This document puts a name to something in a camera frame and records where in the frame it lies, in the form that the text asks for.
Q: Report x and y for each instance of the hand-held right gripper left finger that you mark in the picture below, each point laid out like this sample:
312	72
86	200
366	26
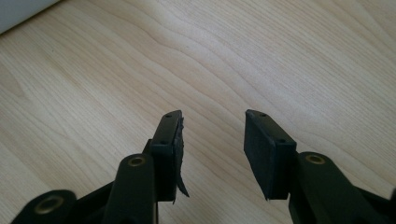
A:
166	155

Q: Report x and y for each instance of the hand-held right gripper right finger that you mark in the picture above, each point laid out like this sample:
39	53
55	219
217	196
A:
267	155

